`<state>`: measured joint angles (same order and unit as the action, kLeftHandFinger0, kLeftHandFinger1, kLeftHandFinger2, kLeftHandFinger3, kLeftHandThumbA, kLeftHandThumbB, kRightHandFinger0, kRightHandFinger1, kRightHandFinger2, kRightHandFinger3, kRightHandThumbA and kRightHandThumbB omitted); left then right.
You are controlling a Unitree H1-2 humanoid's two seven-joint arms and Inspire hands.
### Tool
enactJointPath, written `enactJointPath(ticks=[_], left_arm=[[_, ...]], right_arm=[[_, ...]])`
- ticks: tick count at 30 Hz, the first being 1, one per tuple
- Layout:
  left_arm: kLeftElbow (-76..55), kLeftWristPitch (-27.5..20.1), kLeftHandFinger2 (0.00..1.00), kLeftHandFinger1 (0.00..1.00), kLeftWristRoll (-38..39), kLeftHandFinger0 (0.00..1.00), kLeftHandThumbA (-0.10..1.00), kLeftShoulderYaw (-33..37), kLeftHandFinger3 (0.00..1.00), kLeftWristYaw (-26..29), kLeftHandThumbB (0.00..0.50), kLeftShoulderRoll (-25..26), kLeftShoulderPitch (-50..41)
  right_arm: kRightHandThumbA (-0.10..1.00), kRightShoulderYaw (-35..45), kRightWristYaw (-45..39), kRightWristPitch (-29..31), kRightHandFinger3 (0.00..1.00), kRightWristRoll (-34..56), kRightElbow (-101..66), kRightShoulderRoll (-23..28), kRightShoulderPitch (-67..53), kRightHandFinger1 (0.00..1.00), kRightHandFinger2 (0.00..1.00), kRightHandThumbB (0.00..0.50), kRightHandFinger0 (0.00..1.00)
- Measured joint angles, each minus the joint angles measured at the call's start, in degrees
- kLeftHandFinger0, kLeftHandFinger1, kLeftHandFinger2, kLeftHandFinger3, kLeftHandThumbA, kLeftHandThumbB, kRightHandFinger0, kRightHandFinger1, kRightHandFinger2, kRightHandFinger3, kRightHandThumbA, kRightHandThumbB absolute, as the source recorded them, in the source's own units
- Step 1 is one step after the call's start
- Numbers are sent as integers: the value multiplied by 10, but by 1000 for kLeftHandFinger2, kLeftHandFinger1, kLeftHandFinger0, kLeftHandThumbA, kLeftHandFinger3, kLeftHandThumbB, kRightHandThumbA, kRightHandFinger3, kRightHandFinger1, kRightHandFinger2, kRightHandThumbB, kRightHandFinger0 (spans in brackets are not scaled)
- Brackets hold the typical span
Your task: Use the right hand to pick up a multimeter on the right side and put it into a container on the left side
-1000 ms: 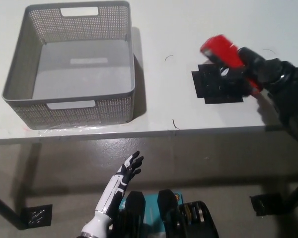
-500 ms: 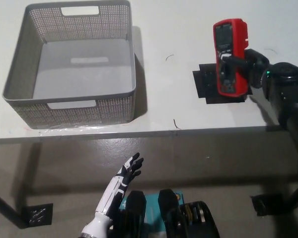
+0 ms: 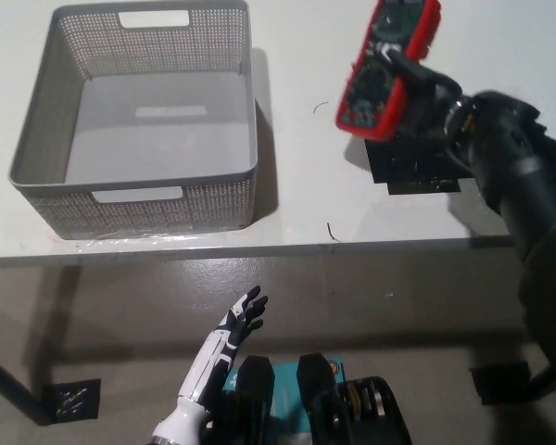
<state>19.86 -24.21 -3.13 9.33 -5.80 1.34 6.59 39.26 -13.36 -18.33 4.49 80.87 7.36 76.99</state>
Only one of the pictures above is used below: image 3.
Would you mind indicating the red digital multimeter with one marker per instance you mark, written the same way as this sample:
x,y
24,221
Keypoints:
x,y
375,102

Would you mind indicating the grey perforated plastic basket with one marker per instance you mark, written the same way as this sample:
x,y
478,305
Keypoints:
x,y
51,185

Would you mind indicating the pale rectangular basket label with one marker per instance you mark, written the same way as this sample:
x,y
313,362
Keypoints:
x,y
171,111

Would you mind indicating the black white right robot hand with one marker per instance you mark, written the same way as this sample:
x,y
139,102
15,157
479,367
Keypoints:
x,y
431,102

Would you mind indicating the black table leg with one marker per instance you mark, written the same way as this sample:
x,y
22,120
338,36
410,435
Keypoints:
x,y
11,389

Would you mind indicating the black teal robot body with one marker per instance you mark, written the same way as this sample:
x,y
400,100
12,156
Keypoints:
x,y
352,412

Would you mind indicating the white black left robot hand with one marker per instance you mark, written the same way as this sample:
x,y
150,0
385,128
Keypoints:
x,y
218,347

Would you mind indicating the black tape patch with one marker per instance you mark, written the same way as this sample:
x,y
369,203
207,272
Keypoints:
x,y
412,171

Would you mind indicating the clear tape strip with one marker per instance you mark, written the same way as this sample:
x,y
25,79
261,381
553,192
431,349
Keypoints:
x,y
134,237

